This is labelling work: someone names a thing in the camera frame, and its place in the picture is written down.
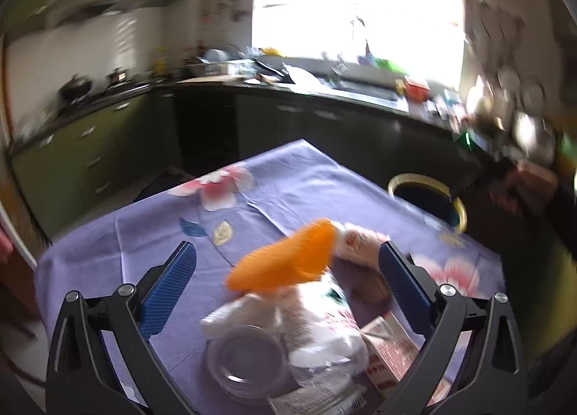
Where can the black wok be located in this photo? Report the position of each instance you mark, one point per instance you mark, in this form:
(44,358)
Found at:
(74,88)

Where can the white red-print wrapper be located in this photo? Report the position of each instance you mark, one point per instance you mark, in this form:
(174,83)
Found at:
(358,243)

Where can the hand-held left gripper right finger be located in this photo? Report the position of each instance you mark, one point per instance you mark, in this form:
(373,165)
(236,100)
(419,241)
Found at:
(401,284)

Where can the kitchen sink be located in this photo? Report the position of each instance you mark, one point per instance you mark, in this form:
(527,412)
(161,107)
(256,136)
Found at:
(369,91)

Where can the kitchen window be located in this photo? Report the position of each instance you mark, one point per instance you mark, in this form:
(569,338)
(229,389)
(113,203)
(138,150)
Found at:
(360,5)

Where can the clear plastic cup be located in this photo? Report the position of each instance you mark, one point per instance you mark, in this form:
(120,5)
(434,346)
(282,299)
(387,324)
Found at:
(248,365)

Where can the red box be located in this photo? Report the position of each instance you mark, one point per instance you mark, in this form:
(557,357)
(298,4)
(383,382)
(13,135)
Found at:
(417,90)

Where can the red and white carton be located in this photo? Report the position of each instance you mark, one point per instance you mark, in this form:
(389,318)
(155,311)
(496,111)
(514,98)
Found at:
(387,352)

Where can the range hood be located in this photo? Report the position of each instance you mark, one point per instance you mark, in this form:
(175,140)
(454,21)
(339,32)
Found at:
(112,2)

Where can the yellow-rimmed trash bin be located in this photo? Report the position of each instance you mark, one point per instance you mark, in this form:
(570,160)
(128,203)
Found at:
(423,203)

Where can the yellow bottle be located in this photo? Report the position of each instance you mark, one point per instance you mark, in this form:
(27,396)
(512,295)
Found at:
(161,64)

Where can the purple floral tablecloth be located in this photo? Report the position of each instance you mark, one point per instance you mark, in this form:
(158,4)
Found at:
(293,180)

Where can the green kitchen cabinets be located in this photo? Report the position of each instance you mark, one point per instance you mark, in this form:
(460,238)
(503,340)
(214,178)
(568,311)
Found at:
(67,158)

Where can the white paper sheet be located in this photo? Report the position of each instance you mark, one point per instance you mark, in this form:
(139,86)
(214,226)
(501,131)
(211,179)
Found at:
(304,78)

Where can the small metal pot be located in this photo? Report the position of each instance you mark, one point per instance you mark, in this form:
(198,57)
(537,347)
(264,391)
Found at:
(118,77)

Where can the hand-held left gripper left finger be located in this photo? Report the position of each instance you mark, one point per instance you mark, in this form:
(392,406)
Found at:
(167,293)

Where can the wooden cutting board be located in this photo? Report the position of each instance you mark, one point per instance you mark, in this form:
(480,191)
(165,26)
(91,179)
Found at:
(212,78)

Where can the white plastic bag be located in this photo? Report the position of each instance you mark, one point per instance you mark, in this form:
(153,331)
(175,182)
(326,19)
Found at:
(324,334)

